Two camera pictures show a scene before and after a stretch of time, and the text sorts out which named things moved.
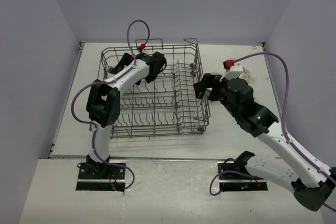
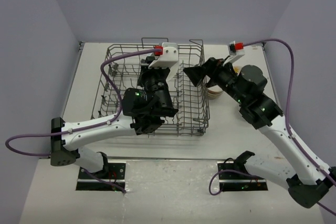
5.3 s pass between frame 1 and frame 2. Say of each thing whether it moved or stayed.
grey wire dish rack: stayed
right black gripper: moved
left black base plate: stayed
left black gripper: moved
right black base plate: stayed
